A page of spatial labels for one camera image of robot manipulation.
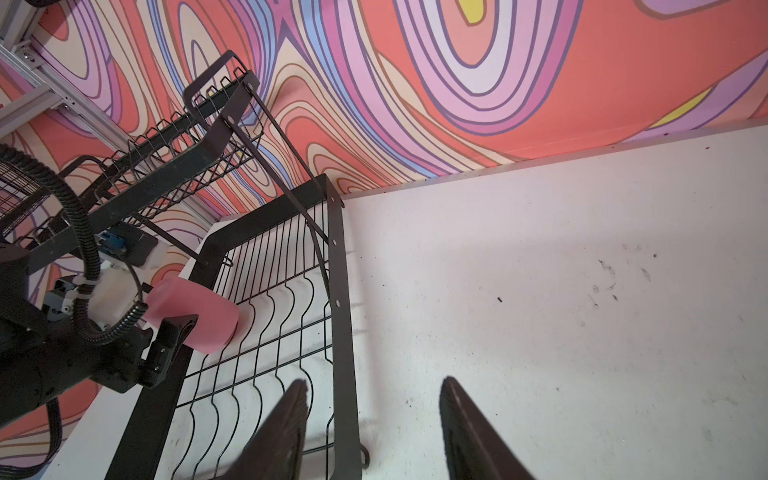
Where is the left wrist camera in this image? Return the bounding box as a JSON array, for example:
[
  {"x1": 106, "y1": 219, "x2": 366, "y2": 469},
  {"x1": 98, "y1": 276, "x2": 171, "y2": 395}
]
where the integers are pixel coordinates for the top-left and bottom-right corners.
[{"x1": 41, "y1": 230, "x2": 160, "y2": 328}]

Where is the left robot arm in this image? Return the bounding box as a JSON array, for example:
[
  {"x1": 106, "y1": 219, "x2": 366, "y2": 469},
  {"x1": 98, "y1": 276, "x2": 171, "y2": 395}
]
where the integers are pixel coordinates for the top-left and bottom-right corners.
[{"x1": 1, "y1": 243, "x2": 198, "y2": 427}]

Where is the black wire dish rack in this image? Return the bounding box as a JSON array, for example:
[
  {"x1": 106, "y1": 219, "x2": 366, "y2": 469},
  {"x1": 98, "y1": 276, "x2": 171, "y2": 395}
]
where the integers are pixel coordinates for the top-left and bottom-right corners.
[{"x1": 1, "y1": 52, "x2": 370, "y2": 479}]

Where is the pink plastic cup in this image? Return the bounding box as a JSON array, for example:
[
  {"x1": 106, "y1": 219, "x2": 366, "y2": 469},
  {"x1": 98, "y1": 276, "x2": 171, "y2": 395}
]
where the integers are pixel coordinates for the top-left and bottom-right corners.
[{"x1": 144, "y1": 277, "x2": 239, "y2": 354}]

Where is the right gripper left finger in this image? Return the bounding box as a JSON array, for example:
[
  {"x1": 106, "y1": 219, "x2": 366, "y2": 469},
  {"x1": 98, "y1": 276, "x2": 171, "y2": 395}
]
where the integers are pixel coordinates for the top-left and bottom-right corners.
[{"x1": 223, "y1": 380, "x2": 308, "y2": 480}]

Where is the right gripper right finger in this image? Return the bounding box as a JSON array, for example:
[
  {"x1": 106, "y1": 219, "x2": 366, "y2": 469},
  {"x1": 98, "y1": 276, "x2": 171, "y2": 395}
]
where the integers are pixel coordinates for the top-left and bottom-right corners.
[{"x1": 439, "y1": 377, "x2": 534, "y2": 480}]

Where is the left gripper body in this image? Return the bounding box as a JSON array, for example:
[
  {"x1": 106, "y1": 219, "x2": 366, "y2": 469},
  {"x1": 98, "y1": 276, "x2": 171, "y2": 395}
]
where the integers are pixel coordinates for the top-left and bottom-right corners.
[{"x1": 138, "y1": 314, "x2": 198, "y2": 388}]

